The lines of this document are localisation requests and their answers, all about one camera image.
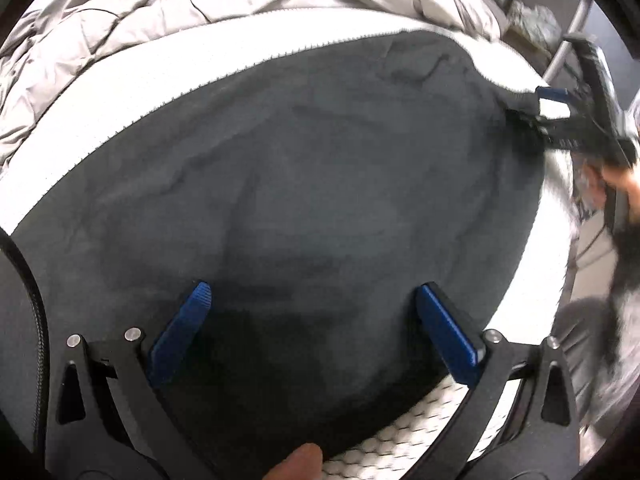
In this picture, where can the crumpled patterned cloth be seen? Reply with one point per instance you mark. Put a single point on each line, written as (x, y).
(535, 25)

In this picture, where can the grey duvet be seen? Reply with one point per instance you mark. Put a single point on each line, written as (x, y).
(150, 0)

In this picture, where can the black pants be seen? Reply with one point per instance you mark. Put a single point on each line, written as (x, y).
(300, 185)

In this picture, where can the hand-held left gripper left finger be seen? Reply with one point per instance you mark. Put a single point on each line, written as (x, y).
(177, 337)

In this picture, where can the person's left hand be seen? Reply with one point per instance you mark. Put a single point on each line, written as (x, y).
(297, 462)

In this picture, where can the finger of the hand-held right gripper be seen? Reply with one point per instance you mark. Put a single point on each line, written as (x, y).
(554, 94)
(542, 127)

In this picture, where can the hexagon patterned mattress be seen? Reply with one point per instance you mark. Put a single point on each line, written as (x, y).
(200, 70)

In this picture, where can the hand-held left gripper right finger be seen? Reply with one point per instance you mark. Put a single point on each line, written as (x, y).
(447, 337)

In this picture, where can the person's right hand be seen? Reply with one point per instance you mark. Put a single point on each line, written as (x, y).
(622, 187)

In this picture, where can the metal pole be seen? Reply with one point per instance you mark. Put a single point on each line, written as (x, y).
(567, 42)

